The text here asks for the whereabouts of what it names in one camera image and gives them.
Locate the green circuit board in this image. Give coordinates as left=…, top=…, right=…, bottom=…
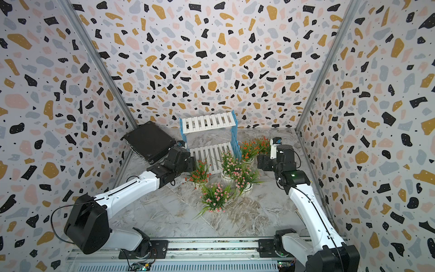
left=131, top=262, right=151, bottom=272

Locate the pink flower pot back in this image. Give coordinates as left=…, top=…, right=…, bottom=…
left=221, top=151, right=241, bottom=181

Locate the pink flower pot right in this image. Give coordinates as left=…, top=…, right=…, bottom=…
left=232, top=165, right=262, bottom=196

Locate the black square box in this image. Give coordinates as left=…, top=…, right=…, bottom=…
left=123, top=121, right=176, bottom=164

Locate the pink flower pot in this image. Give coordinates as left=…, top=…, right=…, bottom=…
left=232, top=165, right=262, bottom=196
left=221, top=151, right=241, bottom=181
left=196, top=183, right=234, bottom=218

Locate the blue white slatted rack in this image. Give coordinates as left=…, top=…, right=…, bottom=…
left=180, top=111, right=241, bottom=174

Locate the red flower pot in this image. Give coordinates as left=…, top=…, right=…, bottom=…
left=240, top=140, right=259, bottom=164
left=185, top=160, right=211, bottom=189
left=255, top=136, right=271, bottom=155

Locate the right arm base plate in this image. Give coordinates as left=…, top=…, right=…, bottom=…
left=257, top=238, right=295, bottom=258

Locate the aluminium rail frame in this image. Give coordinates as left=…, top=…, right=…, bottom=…
left=64, top=237, right=307, bottom=272

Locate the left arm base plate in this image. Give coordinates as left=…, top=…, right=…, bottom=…
left=118, top=240, right=169, bottom=261

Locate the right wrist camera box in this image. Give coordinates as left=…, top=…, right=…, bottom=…
left=270, top=137, right=282, bottom=159

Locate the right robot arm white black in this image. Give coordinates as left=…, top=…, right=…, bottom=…
left=257, top=137, right=360, bottom=272

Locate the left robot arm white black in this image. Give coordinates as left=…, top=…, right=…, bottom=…
left=64, top=147, right=196, bottom=258

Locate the pink flower pot front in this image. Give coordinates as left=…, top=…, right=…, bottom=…
left=196, top=183, right=234, bottom=218

